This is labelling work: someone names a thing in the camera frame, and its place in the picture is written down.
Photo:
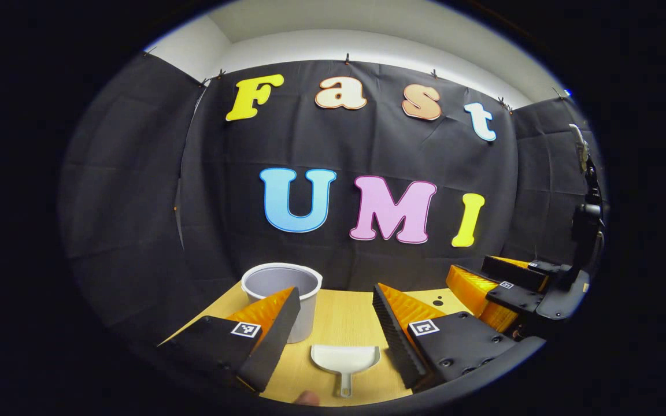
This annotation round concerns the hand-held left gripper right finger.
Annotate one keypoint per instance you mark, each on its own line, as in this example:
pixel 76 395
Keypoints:
pixel 396 341

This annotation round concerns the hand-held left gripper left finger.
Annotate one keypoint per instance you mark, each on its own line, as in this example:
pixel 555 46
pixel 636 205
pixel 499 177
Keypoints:
pixel 269 346

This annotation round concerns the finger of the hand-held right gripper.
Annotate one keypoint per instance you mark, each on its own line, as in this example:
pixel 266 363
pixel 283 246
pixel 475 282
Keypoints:
pixel 518 297
pixel 512 271

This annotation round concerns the white plastic dustpan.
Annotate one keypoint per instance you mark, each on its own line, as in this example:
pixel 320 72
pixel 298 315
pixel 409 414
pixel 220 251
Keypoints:
pixel 344 357

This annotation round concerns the white ribbed garbage bin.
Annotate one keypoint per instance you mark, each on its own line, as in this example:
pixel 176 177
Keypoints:
pixel 281 280

